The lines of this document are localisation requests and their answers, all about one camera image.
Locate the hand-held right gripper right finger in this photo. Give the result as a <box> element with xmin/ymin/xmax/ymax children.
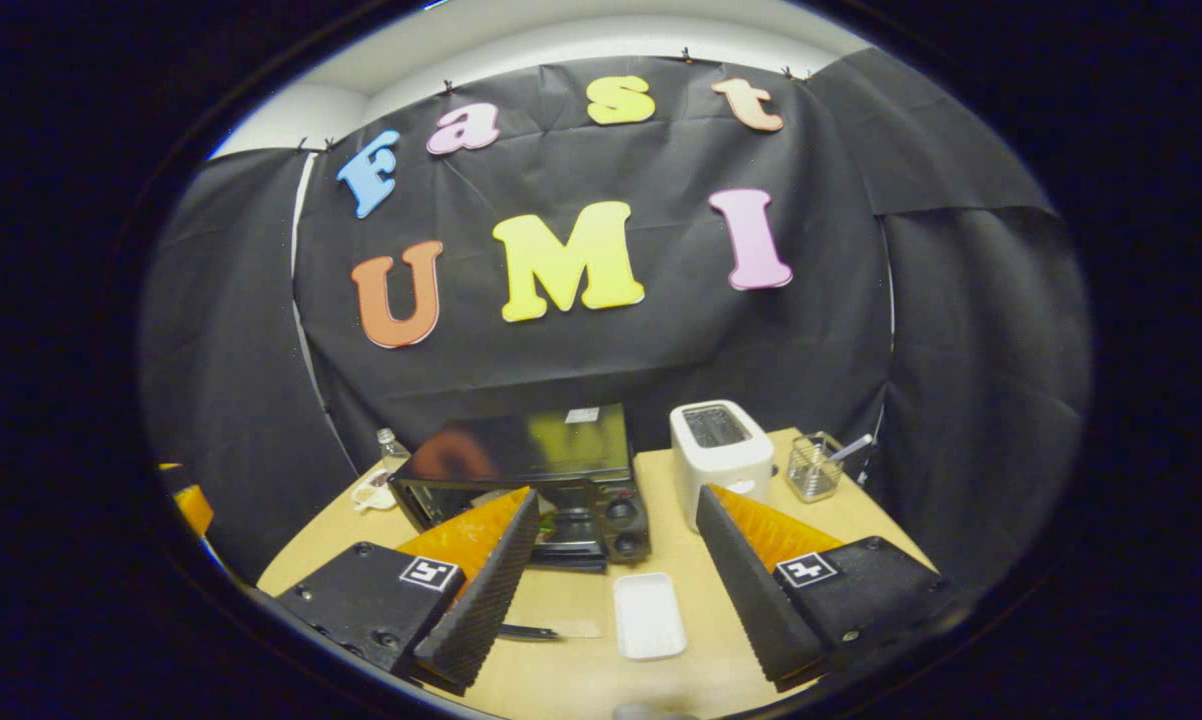
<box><xmin>696</xmin><ymin>484</ymin><xmax>952</xmax><ymax>693</ymax></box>

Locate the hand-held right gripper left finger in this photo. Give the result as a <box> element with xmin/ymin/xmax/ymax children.
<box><xmin>273</xmin><ymin>487</ymin><xmax>541</xmax><ymax>694</ymax></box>

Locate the black electric oven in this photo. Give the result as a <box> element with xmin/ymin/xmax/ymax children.
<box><xmin>390</xmin><ymin>403</ymin><xmax>653</xmax><ymax>643</ymax></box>

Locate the white food tray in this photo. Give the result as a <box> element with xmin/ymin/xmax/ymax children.
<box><xmin>612</xmin><ymin>571</ymin><xmax>689</xmax><ymax>662</ymax></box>

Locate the white toaster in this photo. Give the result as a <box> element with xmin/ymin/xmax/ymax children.
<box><xmin>669</xmin><ymin>399</ymin><xmax>776</xmax><ymax>534</ymax></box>

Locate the white divided snack plate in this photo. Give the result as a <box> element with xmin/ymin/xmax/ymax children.
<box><xmin>350</xmin><ymin>470</ymin><xmax>398</xmax><ymax>514</ymax></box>

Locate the black backdrop cloth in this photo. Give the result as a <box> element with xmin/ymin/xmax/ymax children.
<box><xmin>139</xmin><ymin>46</ymin><xmax>1094</xmax><ymax>593</ymax></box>

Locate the wire mesh utensil holder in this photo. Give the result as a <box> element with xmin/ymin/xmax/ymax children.
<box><xmin>786</xmin><ymin>431</ymin><xmax>845</xmax><ymax>504</ymax></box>

